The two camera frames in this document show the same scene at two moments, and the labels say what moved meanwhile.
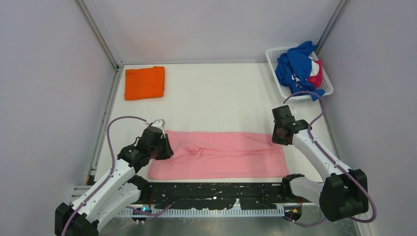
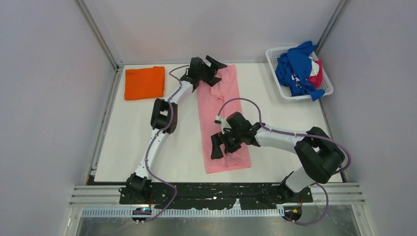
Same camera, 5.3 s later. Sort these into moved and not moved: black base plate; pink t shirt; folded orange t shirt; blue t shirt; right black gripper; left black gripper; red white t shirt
Moved: pink t shirt; left black gripper; right black gripper
Not moved: red white t shirt; folded orange t shirt; blue t shirt; black base plate
